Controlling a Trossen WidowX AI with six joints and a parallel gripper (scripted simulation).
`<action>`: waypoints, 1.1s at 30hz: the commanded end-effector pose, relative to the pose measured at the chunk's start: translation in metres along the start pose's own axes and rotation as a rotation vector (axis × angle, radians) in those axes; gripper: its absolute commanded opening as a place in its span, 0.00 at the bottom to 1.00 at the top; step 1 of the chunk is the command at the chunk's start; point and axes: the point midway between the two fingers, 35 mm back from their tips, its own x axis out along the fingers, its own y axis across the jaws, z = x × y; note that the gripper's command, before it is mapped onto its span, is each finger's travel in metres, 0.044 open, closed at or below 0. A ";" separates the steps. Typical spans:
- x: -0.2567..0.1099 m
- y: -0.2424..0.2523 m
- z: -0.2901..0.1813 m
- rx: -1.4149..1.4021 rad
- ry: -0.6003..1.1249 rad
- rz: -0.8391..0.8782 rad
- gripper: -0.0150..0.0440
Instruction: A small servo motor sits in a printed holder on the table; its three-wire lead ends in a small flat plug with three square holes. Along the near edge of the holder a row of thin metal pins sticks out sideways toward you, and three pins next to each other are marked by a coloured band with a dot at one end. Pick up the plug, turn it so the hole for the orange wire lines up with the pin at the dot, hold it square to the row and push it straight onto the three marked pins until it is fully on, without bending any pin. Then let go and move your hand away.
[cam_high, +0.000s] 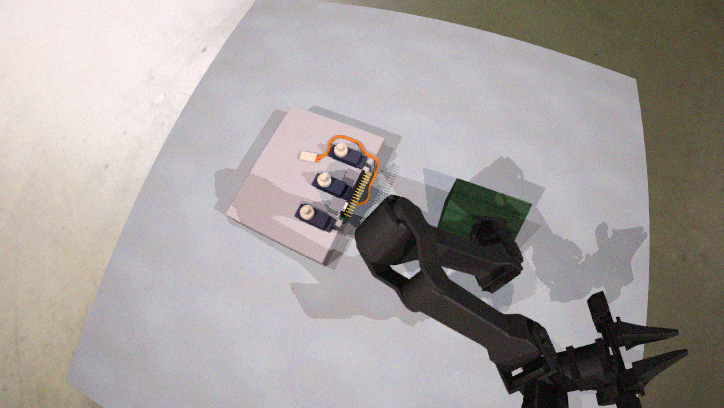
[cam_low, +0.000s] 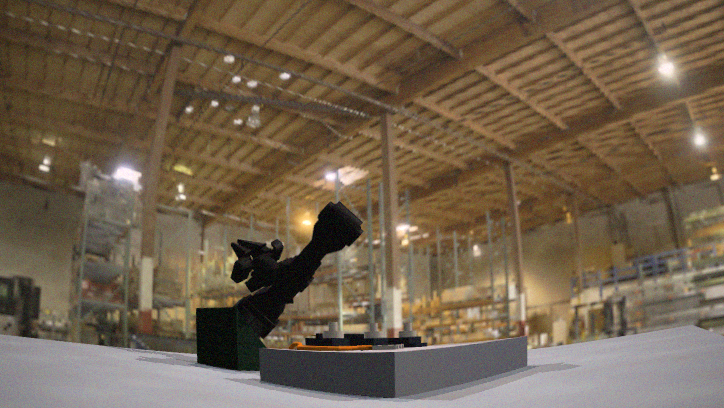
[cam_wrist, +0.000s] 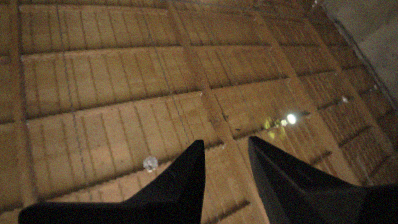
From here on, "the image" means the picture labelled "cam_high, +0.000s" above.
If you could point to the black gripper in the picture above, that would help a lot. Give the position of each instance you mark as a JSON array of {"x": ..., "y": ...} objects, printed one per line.
[{"x": 590, "y": 365}]

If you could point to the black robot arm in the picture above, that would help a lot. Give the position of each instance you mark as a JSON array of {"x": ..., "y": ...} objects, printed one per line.
[{"x": 396, "y": 232}]

